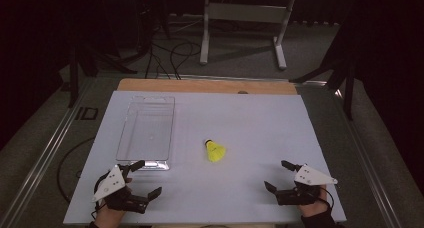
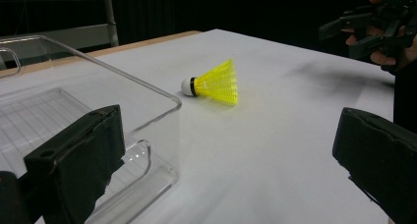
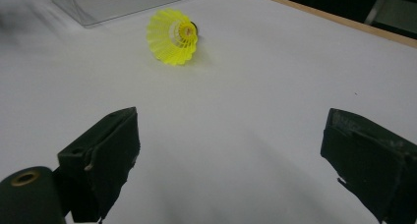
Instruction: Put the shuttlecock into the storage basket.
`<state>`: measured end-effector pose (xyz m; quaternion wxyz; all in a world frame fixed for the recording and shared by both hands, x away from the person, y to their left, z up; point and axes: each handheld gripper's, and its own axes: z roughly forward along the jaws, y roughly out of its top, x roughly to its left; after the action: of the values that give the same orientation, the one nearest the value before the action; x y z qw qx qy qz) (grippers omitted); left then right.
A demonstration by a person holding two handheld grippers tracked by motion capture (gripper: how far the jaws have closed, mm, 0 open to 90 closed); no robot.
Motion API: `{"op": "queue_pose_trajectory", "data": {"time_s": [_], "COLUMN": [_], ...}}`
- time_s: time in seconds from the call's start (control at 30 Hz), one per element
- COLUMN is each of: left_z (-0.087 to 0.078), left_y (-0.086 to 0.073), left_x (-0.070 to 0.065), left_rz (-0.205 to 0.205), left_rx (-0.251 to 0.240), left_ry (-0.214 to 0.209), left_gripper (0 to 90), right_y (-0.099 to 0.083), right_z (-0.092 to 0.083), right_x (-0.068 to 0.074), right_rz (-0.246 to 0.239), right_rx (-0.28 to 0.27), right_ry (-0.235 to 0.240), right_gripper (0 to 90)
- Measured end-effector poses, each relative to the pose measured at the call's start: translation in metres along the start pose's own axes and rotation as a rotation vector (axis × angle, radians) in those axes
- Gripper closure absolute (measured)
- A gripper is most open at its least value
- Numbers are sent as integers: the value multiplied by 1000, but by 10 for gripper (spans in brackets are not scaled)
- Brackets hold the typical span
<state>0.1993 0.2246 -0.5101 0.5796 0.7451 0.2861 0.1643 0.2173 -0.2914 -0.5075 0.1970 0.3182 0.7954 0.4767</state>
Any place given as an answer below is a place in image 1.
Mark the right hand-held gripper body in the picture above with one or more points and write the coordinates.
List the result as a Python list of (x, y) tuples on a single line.
[(308, 179)]

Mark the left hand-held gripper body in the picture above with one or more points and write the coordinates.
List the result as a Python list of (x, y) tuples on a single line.
[(113, 183)]

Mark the person's right hand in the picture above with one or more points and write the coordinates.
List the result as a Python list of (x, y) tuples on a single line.
[(315, 208)]

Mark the person's left hand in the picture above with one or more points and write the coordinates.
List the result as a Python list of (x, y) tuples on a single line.
[(110, 216)]

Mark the clear plastic tray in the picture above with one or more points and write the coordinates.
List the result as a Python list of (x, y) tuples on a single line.
[(146, 131)]

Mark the white table mat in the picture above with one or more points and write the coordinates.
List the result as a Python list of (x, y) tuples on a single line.
[(253, 128)]

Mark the yellow shuttlecock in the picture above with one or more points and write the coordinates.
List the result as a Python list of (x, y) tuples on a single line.
[(216, 152)]

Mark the black tripod stand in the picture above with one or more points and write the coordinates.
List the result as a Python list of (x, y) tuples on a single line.
[(83, 64), (346, 71)]

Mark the aluminium floor rail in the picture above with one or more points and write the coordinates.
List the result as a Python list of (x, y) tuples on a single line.
[(43, 151), (370, 161)]

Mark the white metal stand frame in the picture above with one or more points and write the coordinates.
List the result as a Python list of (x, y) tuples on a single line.
[(245, 12)]

